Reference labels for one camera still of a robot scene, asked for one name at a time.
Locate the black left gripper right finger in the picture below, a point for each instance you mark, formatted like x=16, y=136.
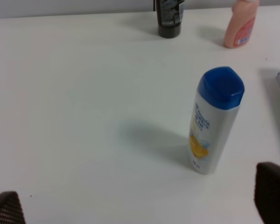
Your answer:
x=267, y=192

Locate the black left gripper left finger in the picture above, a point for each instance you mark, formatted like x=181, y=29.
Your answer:
x=10, y=208

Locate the black tube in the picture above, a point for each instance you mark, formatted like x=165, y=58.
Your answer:
x=169, y=16

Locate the pink lotion bottle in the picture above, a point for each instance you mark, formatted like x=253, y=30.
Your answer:
x=240, y=27

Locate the white shampoo bottle blue cap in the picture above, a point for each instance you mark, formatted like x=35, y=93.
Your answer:
x=217, y=101

